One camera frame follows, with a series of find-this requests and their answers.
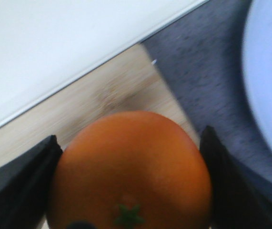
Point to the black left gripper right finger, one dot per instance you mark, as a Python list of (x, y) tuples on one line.
[(242, 199)]

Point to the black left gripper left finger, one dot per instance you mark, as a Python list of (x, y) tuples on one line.
[(24, 185)]

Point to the orange fruit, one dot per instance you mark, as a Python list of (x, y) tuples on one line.
[(131, 170)]

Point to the light blue plate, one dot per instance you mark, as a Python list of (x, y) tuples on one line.
[(257, 65)]

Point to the cream white tray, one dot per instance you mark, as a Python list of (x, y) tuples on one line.
[(47, 44)]

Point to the wooden cutting board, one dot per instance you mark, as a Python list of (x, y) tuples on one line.
[(128, 81)]

